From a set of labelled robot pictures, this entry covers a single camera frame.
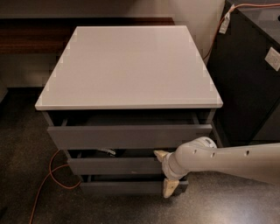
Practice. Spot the grey drawer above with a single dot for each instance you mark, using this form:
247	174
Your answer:
124	185
127	129
128	162

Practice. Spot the black side cabinet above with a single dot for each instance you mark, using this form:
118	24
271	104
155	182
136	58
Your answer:
248	85

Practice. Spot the white wall outlet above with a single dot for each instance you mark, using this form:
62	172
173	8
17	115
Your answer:
273	58

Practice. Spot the white cable tag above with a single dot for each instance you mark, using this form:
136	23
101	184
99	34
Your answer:
224	25

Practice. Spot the grey drawer cabinet white top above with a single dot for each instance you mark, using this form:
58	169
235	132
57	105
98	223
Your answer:
129	68

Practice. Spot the grey bottom drawer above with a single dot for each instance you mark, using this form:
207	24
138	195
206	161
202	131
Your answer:
124	185

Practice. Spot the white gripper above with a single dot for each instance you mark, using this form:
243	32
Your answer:
167	167

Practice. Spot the blue chip bag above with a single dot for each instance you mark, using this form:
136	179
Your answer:
108	151

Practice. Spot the grey top drawer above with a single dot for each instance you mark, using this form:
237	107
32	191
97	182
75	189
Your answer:
127	129

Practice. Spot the dark wooden bench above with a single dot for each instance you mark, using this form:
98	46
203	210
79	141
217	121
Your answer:
50	35

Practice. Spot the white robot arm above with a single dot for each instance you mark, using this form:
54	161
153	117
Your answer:
258	162

